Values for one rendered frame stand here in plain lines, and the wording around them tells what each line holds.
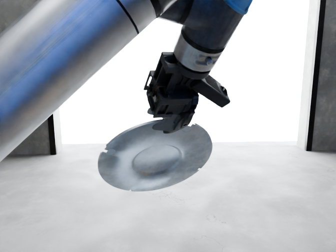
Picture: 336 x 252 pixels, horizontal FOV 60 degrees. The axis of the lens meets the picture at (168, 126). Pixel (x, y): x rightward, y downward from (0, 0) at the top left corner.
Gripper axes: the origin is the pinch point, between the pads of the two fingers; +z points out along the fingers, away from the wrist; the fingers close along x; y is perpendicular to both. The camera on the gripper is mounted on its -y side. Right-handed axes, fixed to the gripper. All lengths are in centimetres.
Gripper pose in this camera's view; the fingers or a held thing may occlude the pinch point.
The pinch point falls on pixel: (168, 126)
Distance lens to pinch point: 64.2
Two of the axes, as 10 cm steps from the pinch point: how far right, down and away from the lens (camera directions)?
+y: -9.1, 0.8, -4.1
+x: 3.0, 8.2, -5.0
